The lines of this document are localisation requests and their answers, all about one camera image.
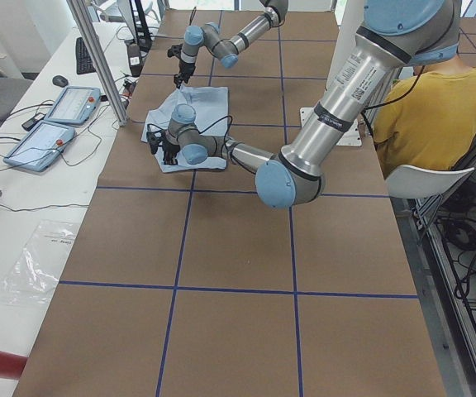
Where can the clear plastic bag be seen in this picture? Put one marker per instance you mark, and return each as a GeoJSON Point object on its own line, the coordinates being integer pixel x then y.
{"type": "Point", "coordinates": [32, 280]}

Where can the black keyboard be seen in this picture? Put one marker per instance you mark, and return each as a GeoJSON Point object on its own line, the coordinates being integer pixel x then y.
{"type": "Point", "coordinates": [84, 62]}

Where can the lower blue teach pendant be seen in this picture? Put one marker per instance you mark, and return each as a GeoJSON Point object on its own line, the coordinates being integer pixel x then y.
{"type": "Point", "coordinates": [40, 147]}

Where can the light blue button-up shirt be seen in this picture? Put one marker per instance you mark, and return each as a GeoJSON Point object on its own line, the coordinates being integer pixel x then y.
{"type": "Point", "coordinates": [211, 108]}

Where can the blue teach pendant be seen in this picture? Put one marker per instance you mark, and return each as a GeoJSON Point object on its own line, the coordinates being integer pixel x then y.
{"type": "Point", "coordinates": [40, 147]}
{"type": "Point", "coordinates": [74, 106]}

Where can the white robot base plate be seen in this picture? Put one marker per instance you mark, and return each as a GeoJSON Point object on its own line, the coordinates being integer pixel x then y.
{"type": "Point", "coordinates": [349, 137]}

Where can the grey aluminium frame post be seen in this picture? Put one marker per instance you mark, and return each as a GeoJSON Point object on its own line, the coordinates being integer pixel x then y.
{"type": "Point", "coordinates": [92, 42]}

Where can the person in yellow shirt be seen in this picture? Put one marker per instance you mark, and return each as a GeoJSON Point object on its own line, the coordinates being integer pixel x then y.
{"type": "Point", "coordinates": [430, 118]}

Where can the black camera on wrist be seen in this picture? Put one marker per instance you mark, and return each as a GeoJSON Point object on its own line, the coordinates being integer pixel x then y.
{"type": "Point", "coordinates": [154, 140]}
{"type": "Point", "coordinates": [175, 51]}

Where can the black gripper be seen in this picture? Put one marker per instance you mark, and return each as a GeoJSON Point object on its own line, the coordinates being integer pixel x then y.
{"type": "Point", "coordinates": [170, 149]}
{"type": "Point", "coordinates": [186, 66]}

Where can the upper blue teach pendant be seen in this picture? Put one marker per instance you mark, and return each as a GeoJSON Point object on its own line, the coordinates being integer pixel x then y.
{"type": "Point", "coordinates": [74, 106]}

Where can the white chair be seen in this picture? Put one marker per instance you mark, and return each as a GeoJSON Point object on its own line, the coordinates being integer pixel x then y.
{"type": "Point", "coordinates": [411, 182]}

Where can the black computer mouse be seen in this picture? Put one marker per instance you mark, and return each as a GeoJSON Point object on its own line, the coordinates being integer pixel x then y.
{"type": "Point", "coordinates": [60, 81]}

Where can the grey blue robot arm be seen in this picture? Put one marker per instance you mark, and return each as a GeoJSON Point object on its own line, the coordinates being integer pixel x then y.
{"type": "Point", "coordinates": [392, 34]}
{"type": "Point", "coordinates": [225, 50]}

